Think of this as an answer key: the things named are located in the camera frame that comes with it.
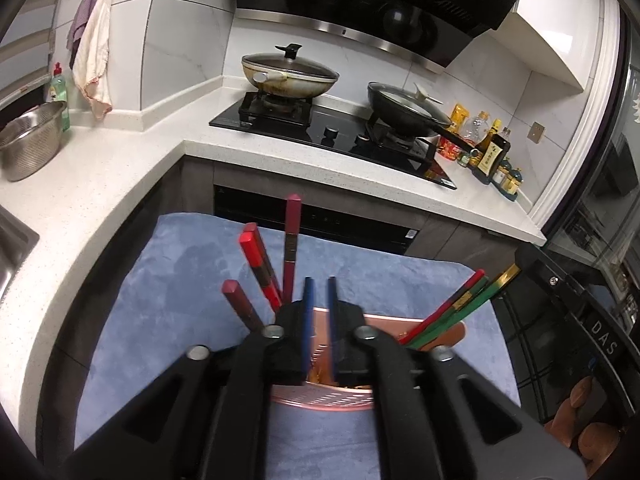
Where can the dark soy sauce bottle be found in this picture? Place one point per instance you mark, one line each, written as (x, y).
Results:
(492, 157)

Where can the yellow seasoning packet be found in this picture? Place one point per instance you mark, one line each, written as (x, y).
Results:
(460, 117)

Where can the rack of small jars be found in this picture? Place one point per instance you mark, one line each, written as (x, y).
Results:
(510, 177)

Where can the person's right hand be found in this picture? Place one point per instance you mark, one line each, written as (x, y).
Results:
(595, 430)

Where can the green dish soap bottle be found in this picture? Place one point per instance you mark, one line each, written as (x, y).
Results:
(59, 90)

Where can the green chopstick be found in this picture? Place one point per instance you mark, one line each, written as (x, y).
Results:
(475, 306)
(470, 299)

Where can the red chopstick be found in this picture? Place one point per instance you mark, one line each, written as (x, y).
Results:
(266, 261)
(250, 250)

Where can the blue plush mat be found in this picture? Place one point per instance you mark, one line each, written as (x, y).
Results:
(175, 285)

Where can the maroon chopstick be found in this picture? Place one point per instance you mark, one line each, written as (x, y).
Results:
(291, 240)
(240, 302)
(460, 292)

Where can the dark glass door cabinet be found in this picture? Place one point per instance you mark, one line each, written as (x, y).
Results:
(615, 160)

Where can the black gas stove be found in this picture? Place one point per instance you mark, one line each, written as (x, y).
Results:
(325, 125)

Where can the black frying pan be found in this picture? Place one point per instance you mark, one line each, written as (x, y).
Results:
(400, 110)

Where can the clear plastic oil bottle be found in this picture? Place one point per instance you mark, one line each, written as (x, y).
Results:
(475, 130)

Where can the white hanging towel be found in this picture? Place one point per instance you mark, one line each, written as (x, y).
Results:
(95, 50)

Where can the beige wok with lid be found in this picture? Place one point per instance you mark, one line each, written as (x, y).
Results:
(290, 77)

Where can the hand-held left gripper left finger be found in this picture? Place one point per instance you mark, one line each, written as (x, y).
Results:
(307, 330)

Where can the black built-in appliance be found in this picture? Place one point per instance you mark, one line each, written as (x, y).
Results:
(350, 225)

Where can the wall socket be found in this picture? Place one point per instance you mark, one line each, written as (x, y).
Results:
(537, 131)

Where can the black range hood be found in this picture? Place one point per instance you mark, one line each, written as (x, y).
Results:
(375, 0)

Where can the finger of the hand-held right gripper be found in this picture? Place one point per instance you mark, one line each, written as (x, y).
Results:
(547, 275)

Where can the steel colander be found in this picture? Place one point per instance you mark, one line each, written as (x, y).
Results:
(30, 145)

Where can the pink perforated utensil holder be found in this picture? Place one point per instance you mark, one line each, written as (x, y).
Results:
(325, 400)

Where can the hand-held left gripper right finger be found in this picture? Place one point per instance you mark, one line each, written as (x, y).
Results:
(333, 310)

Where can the steel sink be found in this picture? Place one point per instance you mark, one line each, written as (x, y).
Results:
(12, 250)

